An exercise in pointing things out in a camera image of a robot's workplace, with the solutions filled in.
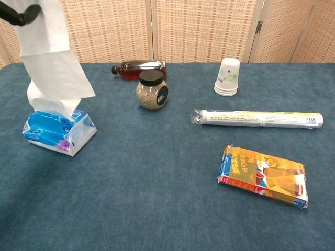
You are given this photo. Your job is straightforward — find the blue tissue pack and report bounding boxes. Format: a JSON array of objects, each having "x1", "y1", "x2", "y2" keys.
[{"x1": 22, "y1": 109, "x2": 98, "y2": 157}]

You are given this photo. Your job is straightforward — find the white paper cup stack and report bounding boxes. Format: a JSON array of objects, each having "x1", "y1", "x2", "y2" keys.
[{"x1": 214, "y1": 58, "x2": 241, "y2": 97}]

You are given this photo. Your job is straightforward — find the yellow snack package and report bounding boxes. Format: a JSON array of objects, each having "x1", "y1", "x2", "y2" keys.
[{"x1": 217, "y1": 145, "x2": 309, "y2": 209}]

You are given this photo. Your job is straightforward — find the blue felt table cover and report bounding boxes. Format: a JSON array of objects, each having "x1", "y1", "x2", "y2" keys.
[{"x1": 0, "y1": 62, "x2": 335, "y2": 251}]

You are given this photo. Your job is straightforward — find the white tissue sheet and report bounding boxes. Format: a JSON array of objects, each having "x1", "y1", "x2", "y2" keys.
[{"x1": 14, "y1": 0, "x2": 96, "y2": 122}]

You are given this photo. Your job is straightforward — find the red tea plastic bottle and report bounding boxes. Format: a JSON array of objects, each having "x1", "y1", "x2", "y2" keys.
[{"x1": 111, "y1": 59, "x2": 167, "y2": 82}]

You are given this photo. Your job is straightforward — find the glass grain jar black lid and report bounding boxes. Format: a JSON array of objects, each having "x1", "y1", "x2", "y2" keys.
[{"x1": 135, "y1": 70, "x2": 169, "y2": 110}]

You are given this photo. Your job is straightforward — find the rolled plastic bag tube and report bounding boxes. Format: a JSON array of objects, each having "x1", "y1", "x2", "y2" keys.
[{"x1": 190, "y1": 109, "x2": 324, "y2": 130}]

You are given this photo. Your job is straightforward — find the woven folding screen panel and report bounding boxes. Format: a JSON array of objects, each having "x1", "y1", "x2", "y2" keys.
[
  {"x1": 290, "y1": 0, "x2": 335, "y2": 63},
  {"x1": 59, "y1": 0, "x2": 155, "y2": 64},
  {"x1": 250, "y1": 0, "x2": 317, "y2": 63},
  {"x1": 151, "y1": 0, "x2": 264, "y2": 63},
  {"x1": 0, "y1": 17, "x2": 25, "y2": 69}
]

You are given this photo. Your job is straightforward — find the black and silver left hand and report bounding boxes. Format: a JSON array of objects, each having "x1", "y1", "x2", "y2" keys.
[{"x1": 0, "y1": 3, "x2": 42, "y2": 26}]

